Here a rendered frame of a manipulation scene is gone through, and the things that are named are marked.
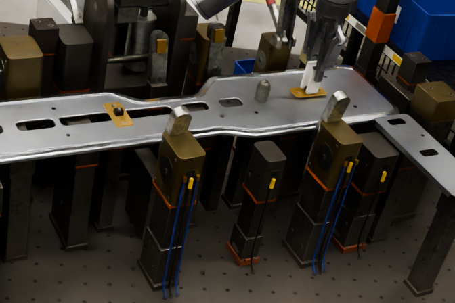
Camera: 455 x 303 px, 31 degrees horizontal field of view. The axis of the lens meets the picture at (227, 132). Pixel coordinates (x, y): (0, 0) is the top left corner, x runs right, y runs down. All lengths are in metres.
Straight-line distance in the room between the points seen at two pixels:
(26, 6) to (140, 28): 2.46
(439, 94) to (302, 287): 0.54
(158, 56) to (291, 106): 0.32
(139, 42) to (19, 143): 0.42
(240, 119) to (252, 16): 2.82
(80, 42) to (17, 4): 2.52
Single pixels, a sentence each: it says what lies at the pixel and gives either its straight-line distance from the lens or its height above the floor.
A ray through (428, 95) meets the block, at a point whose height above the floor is 1.06.
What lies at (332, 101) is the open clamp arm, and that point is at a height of 1.10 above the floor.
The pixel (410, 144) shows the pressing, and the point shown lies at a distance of 1.86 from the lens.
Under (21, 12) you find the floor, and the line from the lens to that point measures 4.22.
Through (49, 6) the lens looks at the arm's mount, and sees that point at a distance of 2.29.
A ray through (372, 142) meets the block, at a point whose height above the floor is 0.98.
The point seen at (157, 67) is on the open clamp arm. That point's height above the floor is 1.03.
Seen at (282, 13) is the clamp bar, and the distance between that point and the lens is 1.95.
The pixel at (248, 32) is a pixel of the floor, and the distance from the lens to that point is 4.38.
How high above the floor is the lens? 1.94
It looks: 33 degrees down
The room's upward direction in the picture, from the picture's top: 13 degrees clockwise
